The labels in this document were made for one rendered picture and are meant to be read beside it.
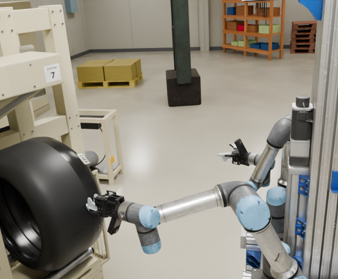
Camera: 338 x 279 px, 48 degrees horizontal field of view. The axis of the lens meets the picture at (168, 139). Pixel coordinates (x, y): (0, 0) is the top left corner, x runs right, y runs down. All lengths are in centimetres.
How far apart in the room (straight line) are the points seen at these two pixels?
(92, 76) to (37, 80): 717
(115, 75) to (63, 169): 736
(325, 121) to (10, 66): 137
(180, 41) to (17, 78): 516
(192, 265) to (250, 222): 179
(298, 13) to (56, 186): 1213
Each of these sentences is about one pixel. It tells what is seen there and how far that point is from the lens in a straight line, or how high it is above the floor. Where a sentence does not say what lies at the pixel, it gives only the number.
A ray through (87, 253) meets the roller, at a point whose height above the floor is 91.
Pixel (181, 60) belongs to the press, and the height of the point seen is 87.
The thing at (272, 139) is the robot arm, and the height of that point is 127.
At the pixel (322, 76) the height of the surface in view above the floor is 169.
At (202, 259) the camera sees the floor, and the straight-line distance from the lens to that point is 325.
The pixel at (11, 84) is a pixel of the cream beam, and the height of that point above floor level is 169.
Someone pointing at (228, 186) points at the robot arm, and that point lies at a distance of 156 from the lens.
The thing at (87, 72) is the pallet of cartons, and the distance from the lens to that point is 911.
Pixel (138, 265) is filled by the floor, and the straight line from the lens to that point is 324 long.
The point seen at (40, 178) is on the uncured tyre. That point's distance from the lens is 157.
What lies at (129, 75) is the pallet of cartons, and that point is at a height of 27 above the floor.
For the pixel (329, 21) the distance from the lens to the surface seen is 162.
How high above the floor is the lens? 205
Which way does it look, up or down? 21 degrees down
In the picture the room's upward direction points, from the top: 4 degrees counter-clockwise
